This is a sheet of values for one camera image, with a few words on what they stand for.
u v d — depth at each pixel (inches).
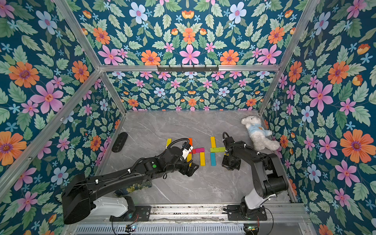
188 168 27.0
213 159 36.9
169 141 39.9
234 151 26.3
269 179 18.0
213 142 39.9
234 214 28.9
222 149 39.6
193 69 36.1
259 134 37.5
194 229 27.7
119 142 38.8
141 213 28.9
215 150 37.8
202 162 35.8
